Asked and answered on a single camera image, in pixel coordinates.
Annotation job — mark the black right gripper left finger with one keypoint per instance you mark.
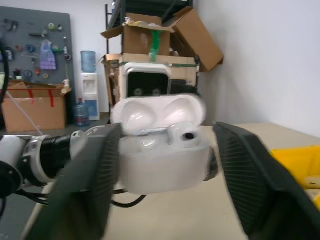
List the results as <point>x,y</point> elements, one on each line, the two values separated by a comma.
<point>80,190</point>

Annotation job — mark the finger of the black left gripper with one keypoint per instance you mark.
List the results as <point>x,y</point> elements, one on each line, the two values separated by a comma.
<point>214,165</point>

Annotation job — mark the open cardboard box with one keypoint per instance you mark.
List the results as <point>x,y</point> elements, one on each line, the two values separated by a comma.
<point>137,40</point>

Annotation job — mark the yellow plastic bin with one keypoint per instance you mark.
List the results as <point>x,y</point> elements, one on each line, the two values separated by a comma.
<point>295,160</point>

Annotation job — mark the purple hanging item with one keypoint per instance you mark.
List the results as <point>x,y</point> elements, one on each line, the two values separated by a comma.
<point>48,57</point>

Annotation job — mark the grey tool pegboard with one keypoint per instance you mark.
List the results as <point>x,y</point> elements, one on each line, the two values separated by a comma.
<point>30,20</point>

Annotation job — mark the red-taped cardboard box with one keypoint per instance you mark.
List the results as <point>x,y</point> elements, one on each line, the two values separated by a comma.
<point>32,115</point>

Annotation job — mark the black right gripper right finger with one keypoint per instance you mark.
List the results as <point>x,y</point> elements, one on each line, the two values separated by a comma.
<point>257,190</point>

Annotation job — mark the white appliance with black window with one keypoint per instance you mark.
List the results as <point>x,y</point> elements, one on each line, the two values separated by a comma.
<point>147,82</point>

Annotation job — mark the white earbud charging case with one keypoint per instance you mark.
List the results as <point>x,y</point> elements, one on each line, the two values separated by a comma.
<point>162,170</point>

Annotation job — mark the large tilted cardboard box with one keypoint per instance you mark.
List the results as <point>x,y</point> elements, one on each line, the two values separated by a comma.
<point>197,37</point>

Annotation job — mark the blue water jug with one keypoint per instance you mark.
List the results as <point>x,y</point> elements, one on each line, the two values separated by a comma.
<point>88,61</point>

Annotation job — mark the green plastic strip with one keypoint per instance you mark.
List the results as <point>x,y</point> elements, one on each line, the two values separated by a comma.
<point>156,42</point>

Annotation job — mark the white water dispenser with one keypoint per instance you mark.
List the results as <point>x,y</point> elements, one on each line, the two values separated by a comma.
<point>90,87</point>

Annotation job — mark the black metal shelf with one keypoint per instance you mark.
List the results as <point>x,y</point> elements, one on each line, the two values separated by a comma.
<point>115,17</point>

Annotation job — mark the white earbud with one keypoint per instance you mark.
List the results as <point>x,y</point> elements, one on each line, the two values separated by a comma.
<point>178,136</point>

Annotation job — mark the blue water bottle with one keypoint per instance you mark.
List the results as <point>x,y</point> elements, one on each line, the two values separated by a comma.
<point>82,113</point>

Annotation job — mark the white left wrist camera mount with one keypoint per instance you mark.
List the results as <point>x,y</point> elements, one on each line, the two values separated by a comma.
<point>78,143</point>

